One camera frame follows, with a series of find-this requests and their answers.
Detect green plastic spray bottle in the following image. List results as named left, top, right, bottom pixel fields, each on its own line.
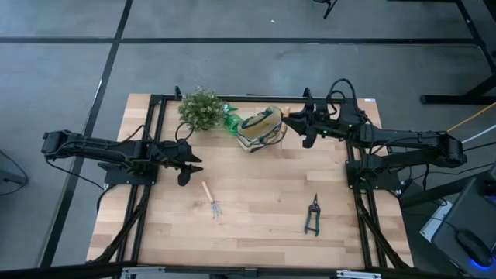
left=222, top=103, right=244, bottom=136

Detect beige green gardening bag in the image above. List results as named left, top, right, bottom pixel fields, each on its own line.
left=236, top=105, right=288, bottom=154

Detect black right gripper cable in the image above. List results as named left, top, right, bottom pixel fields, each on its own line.
left=327, top=78, right=358, bottom=102

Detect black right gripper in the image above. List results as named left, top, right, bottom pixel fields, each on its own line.
left=281, top=98, right=350, bottom=150

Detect white paper sheet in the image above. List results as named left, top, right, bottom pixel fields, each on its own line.
left=419, top=200, right=453, bottom=243

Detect black aluminium frame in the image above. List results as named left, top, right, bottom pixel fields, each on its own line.
left=87, top=85, right=414, bottom=279

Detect wooden handled hand rake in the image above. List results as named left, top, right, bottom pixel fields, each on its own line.
left=201, top=181, right=223, bottom=219

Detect black chair leg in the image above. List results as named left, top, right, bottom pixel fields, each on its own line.
left=312, top=0, right=339, bottom=19

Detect white cable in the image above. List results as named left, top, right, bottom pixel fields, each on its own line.
left=460, top=124, right=496, bottom=144

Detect yellow cable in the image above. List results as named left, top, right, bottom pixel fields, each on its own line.
left=447, top=102, right=496, bottom=133

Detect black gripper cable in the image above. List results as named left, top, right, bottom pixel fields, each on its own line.
left=174, top=121, right=195, bottom=143
left=327, top=78, right=358, bottom=102

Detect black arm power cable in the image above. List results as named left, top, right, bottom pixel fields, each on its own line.
left=45, top=157, right=108, bottom=191

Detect grey furniture base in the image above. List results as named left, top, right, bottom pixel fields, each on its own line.
left=0, top=149, right=29, bottom=197

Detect thin black cable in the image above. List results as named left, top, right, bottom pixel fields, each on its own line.
left=463, top=141, right=496, bottom=153

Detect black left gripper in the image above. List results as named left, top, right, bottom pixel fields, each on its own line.
left=153, top=138, right=205, bottom=188

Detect silver frame bracket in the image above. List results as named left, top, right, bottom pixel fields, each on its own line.
left=120, top=266, right=167, bottom=279
left=336, top=269, right=383, bottom=279

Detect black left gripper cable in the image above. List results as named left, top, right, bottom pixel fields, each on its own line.
left=174, top=121, right=195, bottom=143

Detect dark green pruning shears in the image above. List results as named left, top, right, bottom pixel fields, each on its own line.
left=304, top=192, right=322, bottom=237

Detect black computer mouse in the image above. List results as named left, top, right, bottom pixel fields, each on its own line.
left=456, top=229, right=494, bottom=268

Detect long black cable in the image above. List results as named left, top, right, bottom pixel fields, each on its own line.
left=401, top=162, right=496, bottom=184

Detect dark grey desk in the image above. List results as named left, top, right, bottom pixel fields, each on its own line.
left=398, top=162, right=496, bottom=279

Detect small green potted plant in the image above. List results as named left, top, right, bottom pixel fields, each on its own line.
left=177, top=87, right=228, bottom=132

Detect black framed desk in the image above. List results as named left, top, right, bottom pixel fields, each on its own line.
left=420, top=0, right=496, bottom=105

